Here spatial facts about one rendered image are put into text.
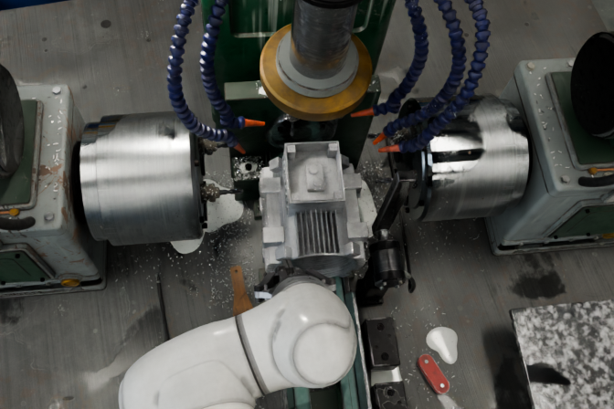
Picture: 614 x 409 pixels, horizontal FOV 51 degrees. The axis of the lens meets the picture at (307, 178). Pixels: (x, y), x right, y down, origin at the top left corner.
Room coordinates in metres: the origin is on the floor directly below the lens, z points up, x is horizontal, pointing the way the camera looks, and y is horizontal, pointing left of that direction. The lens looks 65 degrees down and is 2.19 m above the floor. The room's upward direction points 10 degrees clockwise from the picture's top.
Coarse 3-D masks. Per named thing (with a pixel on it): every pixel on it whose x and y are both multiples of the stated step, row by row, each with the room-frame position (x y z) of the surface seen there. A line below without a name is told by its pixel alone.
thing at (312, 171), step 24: (288, 144) 0.56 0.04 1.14; (312, 144) 0.57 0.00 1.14; (336, 144) 0.57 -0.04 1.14; (288, 168) 0.51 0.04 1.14; (312, 168) 0.52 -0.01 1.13; (336, 168) 0.54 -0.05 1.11; (288, 192) 0.46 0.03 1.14; (312, 192) 0.48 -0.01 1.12; (336, 192) 0.48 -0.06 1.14; (288, 216) 0.44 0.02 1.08
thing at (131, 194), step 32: (96, 128) 0.53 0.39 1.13; (128, 128) 0.53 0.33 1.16; (160, 128) 0.54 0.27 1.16; (96, 160) 0.45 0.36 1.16; (128, 160) 0.46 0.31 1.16; (160, 160) 0.48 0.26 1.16; (192, 160) 0.49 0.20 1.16; (96, 192) 0.41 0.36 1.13; (128, 192) 0.41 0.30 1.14; (160, 192) 0.43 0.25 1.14; (192, 192) 0.44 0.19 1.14; (96, 224) 0.37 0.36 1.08; (128, 224) 0.37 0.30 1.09; (160, 224) 0.39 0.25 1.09; (192, 224) 0.40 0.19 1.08
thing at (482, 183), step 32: (480, 96) 0.74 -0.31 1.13; (416, 128) 0.65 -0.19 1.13; (448, 128) 0.64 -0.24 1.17; (480, 128) 0.65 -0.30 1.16; (512, 128) 0.66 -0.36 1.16; (416, 160) 0.60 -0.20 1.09; (448, 160) 0.58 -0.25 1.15; (480, 160) 0.59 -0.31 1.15; (512, 160) 0.60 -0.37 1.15; (416, 192) 0.55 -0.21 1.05; (448, 192) 0.53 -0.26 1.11; (480, 192) 0.55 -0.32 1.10; (512, 192) 0.56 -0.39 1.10
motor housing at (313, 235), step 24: (264, 168) 0.55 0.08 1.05; (264, 216) 0.45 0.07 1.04; (312, 216) 0.45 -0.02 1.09; (336, 216) 0.46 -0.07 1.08; (288, 240) 0.40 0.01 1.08; (312, 240) 0.40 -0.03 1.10; (336, 240) 0.41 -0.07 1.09; (312, 264) 0.41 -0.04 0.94; (336, 264) 0.41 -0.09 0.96; (360, 264) 0.40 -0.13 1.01
